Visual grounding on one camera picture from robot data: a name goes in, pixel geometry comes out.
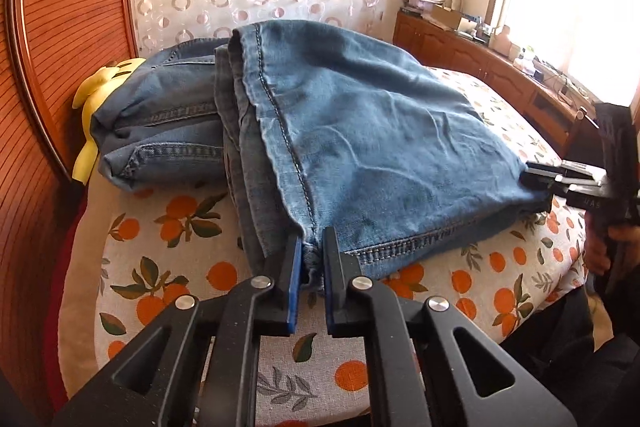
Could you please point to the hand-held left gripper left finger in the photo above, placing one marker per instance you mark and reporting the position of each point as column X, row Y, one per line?
column 295, row 299

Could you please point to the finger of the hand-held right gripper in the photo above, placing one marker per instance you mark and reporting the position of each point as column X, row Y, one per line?
column 540, row 174

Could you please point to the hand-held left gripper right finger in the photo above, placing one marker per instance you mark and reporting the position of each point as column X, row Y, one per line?
column 336, row 289

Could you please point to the blue jeans pants with patch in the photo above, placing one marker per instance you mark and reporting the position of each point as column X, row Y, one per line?
column 375, row 132

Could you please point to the person's right hand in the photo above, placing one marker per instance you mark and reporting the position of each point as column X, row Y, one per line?
column 596, row 249

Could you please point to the small white device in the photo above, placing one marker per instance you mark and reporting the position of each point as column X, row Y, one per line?
column 529, row 66

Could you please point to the orange-print bed sheet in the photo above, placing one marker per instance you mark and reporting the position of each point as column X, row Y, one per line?
column 175, row 257

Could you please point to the wooden cabinet counter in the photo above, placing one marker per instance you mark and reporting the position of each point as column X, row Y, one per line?
column 475, row 62

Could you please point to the person's black clothing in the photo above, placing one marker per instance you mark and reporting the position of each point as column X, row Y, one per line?
column 575, row 357

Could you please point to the open cardboard box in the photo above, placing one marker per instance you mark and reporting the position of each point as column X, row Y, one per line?
column 450, row 18

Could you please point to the stack of papers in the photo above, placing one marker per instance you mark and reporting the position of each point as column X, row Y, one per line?
column 422, row 2

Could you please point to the yellow plush toy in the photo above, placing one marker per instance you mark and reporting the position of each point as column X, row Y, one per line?
column 97, row 92

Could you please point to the wooden louvered wardrobe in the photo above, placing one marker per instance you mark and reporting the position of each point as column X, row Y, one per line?
column 55, row 57

